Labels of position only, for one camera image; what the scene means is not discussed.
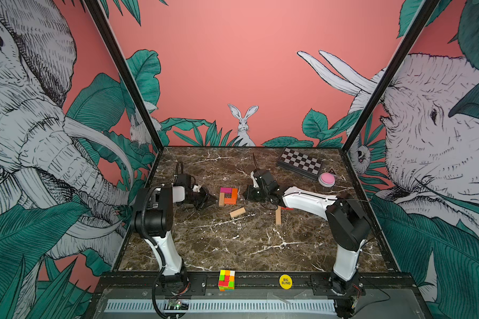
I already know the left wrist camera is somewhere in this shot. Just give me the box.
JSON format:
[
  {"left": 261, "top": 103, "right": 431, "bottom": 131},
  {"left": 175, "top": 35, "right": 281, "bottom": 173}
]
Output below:
[{"left": 173, "top": 173, "right": 201, "bottom": 193}]

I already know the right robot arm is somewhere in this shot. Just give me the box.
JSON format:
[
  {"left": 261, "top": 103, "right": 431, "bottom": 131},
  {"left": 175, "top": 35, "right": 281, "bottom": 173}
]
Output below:
[{"left": 243, "top": 186, "right": 371, "bottom": 297}]

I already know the white perforated strip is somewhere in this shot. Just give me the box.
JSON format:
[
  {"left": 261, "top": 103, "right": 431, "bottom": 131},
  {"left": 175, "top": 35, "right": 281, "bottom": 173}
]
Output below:
[{"left": 105, "top": 299, "right": 336, "bottom": 314}]

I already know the pink round button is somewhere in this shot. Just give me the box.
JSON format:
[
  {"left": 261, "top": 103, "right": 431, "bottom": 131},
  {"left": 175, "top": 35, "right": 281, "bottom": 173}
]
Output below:
[{"left": 318, "top": 172, "right": 335, "bottom": 188}]

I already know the folded checkered chess board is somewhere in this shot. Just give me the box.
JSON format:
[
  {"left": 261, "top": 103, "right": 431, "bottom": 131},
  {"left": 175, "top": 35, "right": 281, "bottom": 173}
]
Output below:
[{"left": 276, "top": 148, "right": 323, "bottom": 180}]

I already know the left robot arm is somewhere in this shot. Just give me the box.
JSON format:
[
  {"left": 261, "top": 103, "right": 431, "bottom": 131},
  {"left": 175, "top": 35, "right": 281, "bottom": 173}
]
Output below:
[{"left": 131, "top": 186, "right": 216, "bottom": 295}]

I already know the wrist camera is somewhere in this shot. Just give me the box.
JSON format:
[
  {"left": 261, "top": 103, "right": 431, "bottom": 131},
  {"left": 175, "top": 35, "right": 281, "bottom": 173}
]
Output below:
[
  {"left": 173, "top": 173, "right": 201, "bottom": 193},
  {"left": 250, "top": 169, "right": 279, "bottom": 193}
]

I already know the yellow big blind chip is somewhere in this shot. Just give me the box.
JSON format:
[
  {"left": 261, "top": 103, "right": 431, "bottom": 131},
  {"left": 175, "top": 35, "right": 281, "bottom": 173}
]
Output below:
[{"left": 279, "top": 274, "right": 293, "bottom": 290}]

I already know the colourful puzzle cube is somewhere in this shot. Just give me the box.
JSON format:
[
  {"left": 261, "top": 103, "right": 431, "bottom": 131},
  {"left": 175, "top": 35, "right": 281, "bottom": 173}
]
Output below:
[{"left": 218, "top": 269, "right": 236, "bottom": 291}]

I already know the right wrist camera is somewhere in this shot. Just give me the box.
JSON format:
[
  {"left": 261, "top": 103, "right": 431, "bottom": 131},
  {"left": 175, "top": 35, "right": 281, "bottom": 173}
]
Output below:
[{"left": 250, "top": 169, "right": 279, "bottom": 193}]

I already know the small circuit board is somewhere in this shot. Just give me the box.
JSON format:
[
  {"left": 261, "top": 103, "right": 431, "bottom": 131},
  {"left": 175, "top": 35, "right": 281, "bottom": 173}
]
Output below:
[{"left": 166, "top": 299, "right": 189, "bottom": 311}]

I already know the black front rail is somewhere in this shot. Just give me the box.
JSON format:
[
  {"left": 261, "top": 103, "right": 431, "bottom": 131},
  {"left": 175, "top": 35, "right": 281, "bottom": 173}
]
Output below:
[{"left": 94, "top": 271, "right": 419, "bottom": 298}]

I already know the natural wood block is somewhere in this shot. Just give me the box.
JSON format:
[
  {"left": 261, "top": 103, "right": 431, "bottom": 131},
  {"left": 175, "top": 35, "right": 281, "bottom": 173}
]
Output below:
[
  {"left": 219, "top": 193, "right": 225, "bottom": 207},
  {"left": 275, "top": 207, "right": 282, "bottom": 225},
  {"left": 230, "top": 207, "right": 246, "bottom": 219}
]

